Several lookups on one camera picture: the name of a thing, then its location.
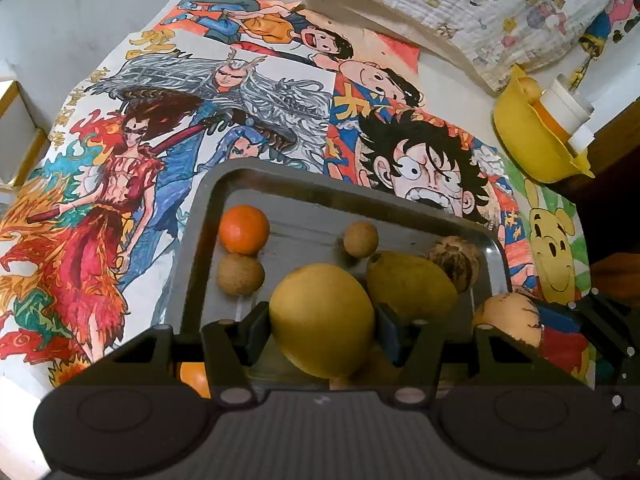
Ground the elongated yellow-green pear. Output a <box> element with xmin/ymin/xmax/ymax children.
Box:
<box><xmin>366</xmin><ymin>250</ymin><xmax>459</xmax><ymax>321</ymax></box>

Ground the small brown kiwi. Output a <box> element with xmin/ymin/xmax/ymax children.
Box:
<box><xmin>216</xmin><ymin>254</ymin><xmax>265</xmax><ymax>296</ymax></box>

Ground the round yellow pear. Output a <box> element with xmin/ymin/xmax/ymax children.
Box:
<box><xmin>269</xmin><ymin>263</ymin><xmax>374</xmax><ymax>379</ymax></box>

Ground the striped pepino melon front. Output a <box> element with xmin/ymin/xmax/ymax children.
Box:
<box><xmin>427</xmin><ymin>236</ymin><xmax>480</xmax><ymax>294</ymax></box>

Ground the striped pepino melon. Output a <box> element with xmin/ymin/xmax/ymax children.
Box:
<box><xmin>472</xmin><ymin>292</ymin><xmax>542</xmax><ymax>348</ymax></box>
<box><xmin>427</xmin><ymin>236</ymin><xmax>480</xmax><ymax>294</ymax></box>

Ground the striped pepino melon back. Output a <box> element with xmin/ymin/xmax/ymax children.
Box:
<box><xmin>472</xmin><ymin>292</ymin><xmax>542</xmax><ymax>348</ymax></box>

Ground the small orange tangerine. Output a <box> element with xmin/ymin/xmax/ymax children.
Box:
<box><xmin>218</xmin><ymin>205</ymin><xmax>270</xmax><ymax>256</ymax></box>

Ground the orange tangerine near edge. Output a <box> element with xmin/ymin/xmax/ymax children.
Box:
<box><xmin>179</xmin><ymin>362</ymin><xmax>210</xmax><ymax>399</ymax></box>

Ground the metal baking tray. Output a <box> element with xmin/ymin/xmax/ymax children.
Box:
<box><xmin>166</xmin><ymin>158</ymin><xmax>511</xmax><ymax>396</ymax></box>

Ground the small brown round fruit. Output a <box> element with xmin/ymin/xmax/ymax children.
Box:
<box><xmin>343</xmin><ymin>221</ymin><xmax>378</xmax><ymax>259</ymax></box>

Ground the colourful anime poster mat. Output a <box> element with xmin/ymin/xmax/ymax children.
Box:
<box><xmin>0</xmin><ymin>0</ymin><xmax>598</xmax><ymax>391</ymax></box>

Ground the yellow plastic bowl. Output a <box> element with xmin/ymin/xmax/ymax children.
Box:
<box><xmin>492</xmin><ymin>65</ymin><xmax>594</xmax><ymax>183</ymax></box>

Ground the white plastic cup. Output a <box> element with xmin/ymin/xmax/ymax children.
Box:
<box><xmin>535</xmin><ymin>75</ymin><xmax>594</xmax><ymax>155</ymax></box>

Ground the white box gold trim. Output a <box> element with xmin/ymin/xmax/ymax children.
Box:
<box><xmin>0</xmin><ymin>79</ymin><xmax>49</xmax><ymax>192</ymax></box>

